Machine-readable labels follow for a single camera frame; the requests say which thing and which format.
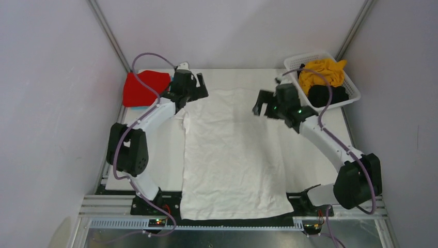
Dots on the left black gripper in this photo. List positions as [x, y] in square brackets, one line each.
[199, 92]

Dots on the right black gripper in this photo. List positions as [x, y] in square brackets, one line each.
[265, 96]

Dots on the white t shirt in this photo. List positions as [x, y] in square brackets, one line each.
[233, 166]

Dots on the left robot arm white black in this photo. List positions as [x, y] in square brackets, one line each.
[127, 150]

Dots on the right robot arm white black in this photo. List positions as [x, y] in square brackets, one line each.
[359, 180]

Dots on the crumpled black t shirt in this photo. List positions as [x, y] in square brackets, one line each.
[319, 94]

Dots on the folded cyan t shirt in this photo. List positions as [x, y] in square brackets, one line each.
[145, 107]

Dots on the folded red t shirt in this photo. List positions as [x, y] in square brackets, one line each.
[137, 95]

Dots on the crumpled yellow t shirt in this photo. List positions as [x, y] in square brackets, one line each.
[331, 70]

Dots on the right small electronics board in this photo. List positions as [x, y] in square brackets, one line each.
[312, 229]

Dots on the small electronics board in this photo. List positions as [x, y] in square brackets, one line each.
[312, 229]
[156, 223]

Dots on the left small electronics board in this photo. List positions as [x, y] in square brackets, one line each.
[156, 223]

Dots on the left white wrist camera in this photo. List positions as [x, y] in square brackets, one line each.
[182, 66]

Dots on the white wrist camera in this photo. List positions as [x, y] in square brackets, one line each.
[182, 66]
[281, 80]

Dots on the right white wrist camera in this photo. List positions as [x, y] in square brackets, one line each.
[281, 80]

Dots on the right aluminium frame post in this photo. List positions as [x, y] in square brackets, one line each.
[358, 22]

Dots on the aluminium frame post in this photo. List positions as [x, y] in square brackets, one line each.
[358, 22]
[103, 23]

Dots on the left aluminium frame post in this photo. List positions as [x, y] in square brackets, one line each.
[103, 23]

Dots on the grey slotted cable duct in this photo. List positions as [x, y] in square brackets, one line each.
[131, 224]

